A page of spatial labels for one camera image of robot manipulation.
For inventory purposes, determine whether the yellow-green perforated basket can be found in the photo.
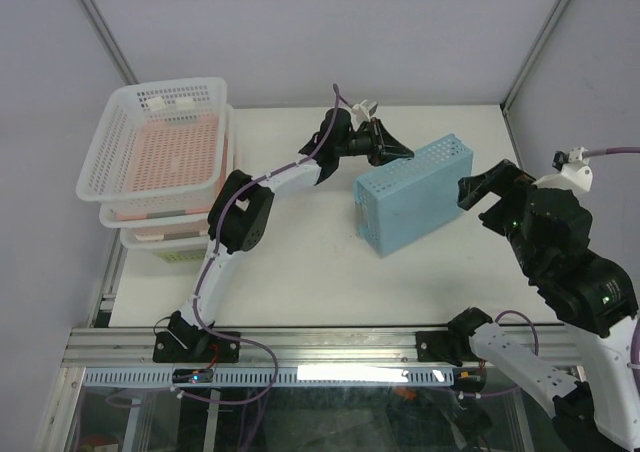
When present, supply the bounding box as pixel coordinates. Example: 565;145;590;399
151;249;206;264

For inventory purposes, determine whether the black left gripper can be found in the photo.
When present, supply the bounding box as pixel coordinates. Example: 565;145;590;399
336;118;414;168

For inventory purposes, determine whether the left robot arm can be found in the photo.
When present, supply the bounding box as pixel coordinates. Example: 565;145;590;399
168;108;414;361

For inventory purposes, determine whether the aluminium frame post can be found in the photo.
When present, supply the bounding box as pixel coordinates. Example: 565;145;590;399
500;0;573;115
77;0;139;85

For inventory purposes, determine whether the pink basket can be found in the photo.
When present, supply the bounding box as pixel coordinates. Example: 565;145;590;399
106;116;225;220

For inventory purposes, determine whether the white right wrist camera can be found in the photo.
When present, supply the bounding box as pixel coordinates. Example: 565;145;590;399
552;147;593;196

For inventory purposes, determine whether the right aluminium frame post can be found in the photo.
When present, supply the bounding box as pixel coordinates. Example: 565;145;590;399
500;0;573;115

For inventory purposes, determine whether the aluminium mounting rail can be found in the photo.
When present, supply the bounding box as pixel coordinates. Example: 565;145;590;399
62;324;601;371

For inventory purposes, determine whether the left aluminium frame post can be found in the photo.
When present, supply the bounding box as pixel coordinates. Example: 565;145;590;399
77;0;139;85

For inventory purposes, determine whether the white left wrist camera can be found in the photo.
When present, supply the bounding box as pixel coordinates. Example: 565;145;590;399
350;100;378;124

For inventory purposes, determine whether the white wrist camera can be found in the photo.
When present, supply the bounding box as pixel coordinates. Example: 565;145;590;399
552;147;593;196
350;100;378;124

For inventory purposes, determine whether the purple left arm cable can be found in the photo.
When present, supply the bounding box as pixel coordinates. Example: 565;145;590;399
104;82;351;452

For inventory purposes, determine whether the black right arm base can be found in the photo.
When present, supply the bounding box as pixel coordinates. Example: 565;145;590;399
415;307;493;367

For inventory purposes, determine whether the grey slotted cable duct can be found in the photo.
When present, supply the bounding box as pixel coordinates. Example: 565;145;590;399
84;364;454;388

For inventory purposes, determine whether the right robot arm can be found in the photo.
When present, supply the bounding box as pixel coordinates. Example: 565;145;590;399
447;159;639;451

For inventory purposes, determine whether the light blue perforated basket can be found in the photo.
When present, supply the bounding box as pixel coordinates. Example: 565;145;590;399
353;134;473;257

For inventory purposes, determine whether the white perforated basket top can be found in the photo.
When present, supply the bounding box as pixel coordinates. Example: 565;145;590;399
76;77;227;203

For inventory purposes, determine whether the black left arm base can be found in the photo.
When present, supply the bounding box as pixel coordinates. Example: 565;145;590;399
152;311;240;364

